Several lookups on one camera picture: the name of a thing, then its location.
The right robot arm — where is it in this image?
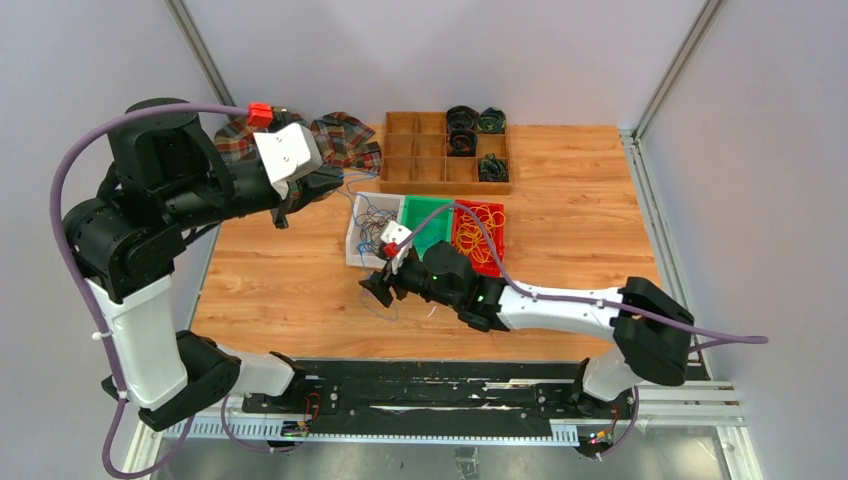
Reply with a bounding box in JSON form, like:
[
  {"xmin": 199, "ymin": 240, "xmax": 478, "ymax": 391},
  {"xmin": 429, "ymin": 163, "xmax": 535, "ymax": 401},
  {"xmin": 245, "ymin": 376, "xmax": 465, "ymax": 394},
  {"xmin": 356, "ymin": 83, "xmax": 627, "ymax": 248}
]
[{"xmin": 360, "ymin": 242, "xmax": 694, "ymax": 417}]

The rolled dark tie top-left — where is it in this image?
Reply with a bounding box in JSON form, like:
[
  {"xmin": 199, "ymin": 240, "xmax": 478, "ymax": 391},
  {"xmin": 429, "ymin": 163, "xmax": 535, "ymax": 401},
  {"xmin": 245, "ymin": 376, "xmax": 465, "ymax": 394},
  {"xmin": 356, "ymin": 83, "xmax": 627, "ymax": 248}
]
[{"xmin": 445, "ymin": 105, "xmax": 479, "ymax": 133}]

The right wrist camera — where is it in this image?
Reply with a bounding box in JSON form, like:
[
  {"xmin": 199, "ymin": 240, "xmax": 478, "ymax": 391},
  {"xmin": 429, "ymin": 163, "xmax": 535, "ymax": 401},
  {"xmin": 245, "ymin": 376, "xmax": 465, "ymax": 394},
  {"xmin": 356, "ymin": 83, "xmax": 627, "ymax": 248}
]
[{"xmin": 379, "ymin": 220, "xmax": 411, "ymax": 274}]

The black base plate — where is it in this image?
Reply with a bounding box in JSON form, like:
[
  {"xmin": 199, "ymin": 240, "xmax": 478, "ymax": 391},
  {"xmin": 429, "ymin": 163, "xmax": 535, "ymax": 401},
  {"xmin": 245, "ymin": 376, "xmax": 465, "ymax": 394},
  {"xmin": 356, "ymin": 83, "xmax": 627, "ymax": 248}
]
[{"xmin": 243, "ymin": 360, "xmax": 632, "ymax": 439}]

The aluminium rail frame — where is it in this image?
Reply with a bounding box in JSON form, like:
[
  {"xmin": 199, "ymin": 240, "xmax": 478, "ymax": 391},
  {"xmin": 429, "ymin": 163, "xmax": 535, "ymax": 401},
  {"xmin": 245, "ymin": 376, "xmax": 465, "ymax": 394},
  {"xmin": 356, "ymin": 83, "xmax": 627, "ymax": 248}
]
[{"xmin": 122, "ymin": 381, "xmax": 762, "ymax": 479}]

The rolled green tie top-right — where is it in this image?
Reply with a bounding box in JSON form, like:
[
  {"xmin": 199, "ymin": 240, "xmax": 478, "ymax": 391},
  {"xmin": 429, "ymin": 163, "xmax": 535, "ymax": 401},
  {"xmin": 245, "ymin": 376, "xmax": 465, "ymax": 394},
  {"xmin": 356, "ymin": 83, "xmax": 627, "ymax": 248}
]
[{"xmin": 476, "ymin": 107, "xmax": 507, "ymax": 135}]

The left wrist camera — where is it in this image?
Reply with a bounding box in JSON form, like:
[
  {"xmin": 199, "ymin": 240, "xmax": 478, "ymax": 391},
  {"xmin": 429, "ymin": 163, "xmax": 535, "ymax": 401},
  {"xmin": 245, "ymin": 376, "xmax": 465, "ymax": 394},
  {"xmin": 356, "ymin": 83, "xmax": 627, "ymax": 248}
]
[{"xmin": 246, "ymin": 102, "xmax": 323, "ymax": 200}]

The white plastic bin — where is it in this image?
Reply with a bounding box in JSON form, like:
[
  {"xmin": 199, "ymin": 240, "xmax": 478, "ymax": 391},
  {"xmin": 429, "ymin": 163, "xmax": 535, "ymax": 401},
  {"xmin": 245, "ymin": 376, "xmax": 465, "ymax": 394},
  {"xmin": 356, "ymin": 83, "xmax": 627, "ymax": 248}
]
[{"xmin": 345, "ymin": 192, "xmax": 405, "ymax": 270}]

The green plastic bin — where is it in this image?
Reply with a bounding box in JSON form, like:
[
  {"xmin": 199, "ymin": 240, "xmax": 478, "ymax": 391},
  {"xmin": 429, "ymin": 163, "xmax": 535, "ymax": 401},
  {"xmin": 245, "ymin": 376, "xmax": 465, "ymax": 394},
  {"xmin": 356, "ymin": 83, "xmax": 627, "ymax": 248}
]
[{"xmin": 401, "ymin": 195, "xmax": 453, "ymax": 256}]

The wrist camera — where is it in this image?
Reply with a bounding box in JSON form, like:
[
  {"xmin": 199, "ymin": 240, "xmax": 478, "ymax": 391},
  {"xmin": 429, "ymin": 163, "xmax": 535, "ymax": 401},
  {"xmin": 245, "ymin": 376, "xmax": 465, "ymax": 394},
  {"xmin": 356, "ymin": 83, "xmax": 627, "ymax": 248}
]
[
  {"xmin": 246, "ymin": 102, "xmax": 323, "ymax": 200},
  {"xmin": 379, "ymin": 220, "xmax": 411, "ymax": 274}
]

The blue cable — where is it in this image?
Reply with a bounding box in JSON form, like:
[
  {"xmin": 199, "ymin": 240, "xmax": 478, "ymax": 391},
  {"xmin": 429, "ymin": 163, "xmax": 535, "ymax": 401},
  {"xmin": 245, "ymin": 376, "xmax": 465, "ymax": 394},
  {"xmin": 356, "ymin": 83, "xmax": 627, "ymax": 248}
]
[{"xmin": 331, "ymin": 168, "xmax": 401, "ymax": 323}]

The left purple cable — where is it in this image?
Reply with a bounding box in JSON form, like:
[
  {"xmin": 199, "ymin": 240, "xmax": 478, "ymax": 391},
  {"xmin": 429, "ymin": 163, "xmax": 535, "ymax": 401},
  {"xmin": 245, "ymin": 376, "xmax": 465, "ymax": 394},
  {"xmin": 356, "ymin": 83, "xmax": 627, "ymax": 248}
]
[{"xmin": 50, "ymin": 101, "xmax": 266, "ymax": 480}]

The plaid cloth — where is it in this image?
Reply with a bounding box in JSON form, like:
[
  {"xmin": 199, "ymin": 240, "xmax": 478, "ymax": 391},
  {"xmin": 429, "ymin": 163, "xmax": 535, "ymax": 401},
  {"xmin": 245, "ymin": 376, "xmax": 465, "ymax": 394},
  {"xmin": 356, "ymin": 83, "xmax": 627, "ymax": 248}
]
[{"xmin": 214, "ymin": 107, "xmax": 382, "ymax": 175}]

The rolled green tie bottom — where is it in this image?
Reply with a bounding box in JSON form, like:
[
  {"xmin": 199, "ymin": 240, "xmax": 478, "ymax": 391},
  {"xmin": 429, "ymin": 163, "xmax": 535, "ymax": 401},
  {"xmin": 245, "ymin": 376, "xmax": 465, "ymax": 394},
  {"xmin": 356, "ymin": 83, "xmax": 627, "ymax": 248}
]
[{"xmin": 478, "ymin": 153, "xmax": 509, "ymax": 183}]

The purple cable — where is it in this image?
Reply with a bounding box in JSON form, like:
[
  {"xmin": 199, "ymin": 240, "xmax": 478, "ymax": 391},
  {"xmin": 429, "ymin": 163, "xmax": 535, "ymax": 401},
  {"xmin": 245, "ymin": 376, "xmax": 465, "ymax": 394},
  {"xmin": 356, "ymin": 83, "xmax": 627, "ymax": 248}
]
[
  {"xmin": 50, "ymin": 101, "xmax": 266, "ymax": 480},
  {"xmin": 397, "ymin": 201, "xmax": 771, "ymax": 461}
]

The rolled dark tie middle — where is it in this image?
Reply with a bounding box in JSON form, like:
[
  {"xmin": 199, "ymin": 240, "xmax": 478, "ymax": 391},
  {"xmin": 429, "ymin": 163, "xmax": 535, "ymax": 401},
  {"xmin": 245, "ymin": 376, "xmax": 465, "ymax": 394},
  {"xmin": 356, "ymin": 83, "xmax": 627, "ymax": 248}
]
[{"xmin": 446, "ymin": 129, "xmax": 478, "ymax": 157}]

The red plastic bin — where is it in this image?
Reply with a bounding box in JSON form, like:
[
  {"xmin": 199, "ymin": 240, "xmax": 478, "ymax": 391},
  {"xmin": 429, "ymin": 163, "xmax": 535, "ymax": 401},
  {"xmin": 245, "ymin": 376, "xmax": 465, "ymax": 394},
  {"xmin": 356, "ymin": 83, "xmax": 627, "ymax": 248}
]
[{"xmin": 451, "ymin": 200, "xmax": 506, "ymax": 277}]

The yellow cable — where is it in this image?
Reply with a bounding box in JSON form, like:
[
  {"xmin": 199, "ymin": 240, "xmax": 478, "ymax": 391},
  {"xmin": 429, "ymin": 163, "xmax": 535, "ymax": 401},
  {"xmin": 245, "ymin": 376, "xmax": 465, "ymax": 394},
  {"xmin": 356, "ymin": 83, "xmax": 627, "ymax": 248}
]
[{"xmin": 454, "ymin": 203, "xmax": 507, "ymax": 262}]

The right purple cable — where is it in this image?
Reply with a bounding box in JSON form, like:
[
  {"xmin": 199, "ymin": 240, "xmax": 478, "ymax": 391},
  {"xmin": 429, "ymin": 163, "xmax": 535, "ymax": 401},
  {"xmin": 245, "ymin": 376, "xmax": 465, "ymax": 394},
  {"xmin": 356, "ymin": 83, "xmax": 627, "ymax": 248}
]
[{"xmin": 397, "ymin": 201, "xmax": 771, "ymax": 461}]

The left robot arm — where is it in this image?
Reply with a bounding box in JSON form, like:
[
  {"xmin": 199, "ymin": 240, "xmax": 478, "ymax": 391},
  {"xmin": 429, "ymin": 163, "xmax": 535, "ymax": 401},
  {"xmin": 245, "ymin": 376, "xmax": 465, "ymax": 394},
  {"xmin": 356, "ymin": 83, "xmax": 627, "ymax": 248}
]
[{"xmin": 50, "ymin": 98, "xmax": 343, "ymax": 431}]

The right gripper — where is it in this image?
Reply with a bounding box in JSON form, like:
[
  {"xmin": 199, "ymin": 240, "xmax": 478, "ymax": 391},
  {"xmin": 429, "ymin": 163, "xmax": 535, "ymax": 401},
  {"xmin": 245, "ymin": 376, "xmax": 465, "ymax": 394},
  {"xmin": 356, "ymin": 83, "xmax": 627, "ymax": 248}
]
[{"xmin": 359, "ymin": 250, "xmax": 460, "ymax": 311}]

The wooden compartment tray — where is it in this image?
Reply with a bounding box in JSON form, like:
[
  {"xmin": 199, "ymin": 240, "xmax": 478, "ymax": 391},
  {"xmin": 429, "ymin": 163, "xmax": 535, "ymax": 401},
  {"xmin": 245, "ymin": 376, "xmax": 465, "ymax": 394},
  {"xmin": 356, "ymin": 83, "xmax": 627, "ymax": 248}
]
[{"xmin": 377, "ymin": 111, "xmax": 518, "ymax": 197}]

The brown cable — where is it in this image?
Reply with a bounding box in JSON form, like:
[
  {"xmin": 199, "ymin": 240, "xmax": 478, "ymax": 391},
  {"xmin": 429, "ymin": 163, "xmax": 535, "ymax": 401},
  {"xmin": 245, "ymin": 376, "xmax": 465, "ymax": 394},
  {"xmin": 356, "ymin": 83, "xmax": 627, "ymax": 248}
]
[{"xmin": 357, "ymin": 206, "xmax": 399, "ymax": 260}]

